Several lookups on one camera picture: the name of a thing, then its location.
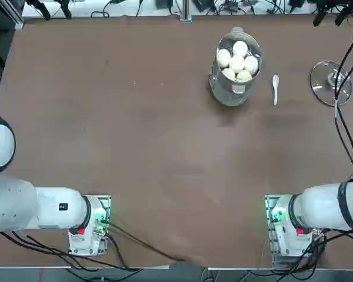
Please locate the aluminium profile post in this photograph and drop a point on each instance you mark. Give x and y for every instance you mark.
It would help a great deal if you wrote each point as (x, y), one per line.
(186, 11)

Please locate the black red usb hub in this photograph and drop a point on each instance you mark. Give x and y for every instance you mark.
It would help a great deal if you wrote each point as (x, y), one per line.
(231, 3)

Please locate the white ceramic soup spoon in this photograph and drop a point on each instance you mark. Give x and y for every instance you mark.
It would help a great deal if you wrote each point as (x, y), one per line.
(276, 81)

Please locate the aluminium frame rail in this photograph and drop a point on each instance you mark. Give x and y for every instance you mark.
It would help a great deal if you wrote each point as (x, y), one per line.
(20, 24)

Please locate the grey cooking pot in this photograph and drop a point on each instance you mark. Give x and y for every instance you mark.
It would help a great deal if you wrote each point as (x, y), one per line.
(229, 100)

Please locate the white steamed bun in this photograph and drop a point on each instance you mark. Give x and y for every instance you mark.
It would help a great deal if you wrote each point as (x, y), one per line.
(229, 74)
(251, 65)
(240, 48)
(244, 76)
(223, 58)
(237, 63)

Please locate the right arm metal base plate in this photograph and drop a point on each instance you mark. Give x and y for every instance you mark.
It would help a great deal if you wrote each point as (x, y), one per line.
(269, 202)

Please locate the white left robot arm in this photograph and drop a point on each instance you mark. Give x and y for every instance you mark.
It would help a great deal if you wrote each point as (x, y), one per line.
(47, 208)

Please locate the black power adapter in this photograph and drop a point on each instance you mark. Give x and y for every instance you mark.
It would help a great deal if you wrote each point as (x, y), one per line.
(164, 3)
(203, 5)

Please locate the black stand leg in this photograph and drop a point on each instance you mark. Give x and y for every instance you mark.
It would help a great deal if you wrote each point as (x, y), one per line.
(341, 17)
(44, 11)
(318, 19)
(66, 11)

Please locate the steel steamer insert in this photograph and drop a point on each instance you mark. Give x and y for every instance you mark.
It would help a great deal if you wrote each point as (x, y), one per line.
(225, 42)

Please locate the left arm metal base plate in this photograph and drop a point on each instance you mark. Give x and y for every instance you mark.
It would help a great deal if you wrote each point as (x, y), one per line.
(107, 201)

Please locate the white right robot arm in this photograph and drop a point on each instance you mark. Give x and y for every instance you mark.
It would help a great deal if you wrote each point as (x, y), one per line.
(320, 205)

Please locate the glass pot lid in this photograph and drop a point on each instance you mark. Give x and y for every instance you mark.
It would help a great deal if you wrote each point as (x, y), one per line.
(323, 85)

